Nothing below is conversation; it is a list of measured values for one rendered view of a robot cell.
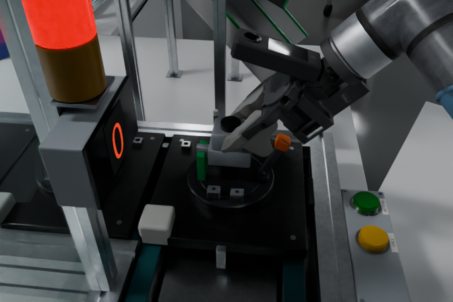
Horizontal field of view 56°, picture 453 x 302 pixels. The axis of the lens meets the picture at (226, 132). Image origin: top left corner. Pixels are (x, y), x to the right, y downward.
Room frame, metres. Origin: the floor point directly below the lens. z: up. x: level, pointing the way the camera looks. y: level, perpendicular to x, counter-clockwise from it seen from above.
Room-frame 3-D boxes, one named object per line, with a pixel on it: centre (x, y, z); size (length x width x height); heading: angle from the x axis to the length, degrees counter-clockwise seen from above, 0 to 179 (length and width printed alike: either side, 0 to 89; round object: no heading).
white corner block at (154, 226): (0.41, 0.10, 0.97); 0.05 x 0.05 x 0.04; 84
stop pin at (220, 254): (0.38, 0.01, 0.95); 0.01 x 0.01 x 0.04; 84
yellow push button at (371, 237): (0.39, -0.21, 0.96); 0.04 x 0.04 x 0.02
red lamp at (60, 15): (0.33, 0.13, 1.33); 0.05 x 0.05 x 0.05
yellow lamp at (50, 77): (0.33, 0.13, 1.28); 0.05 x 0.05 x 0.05
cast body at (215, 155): (0.50, 0.00, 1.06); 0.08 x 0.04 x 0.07; 84
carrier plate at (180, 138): (0.50, -0.01, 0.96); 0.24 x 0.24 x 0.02; 84
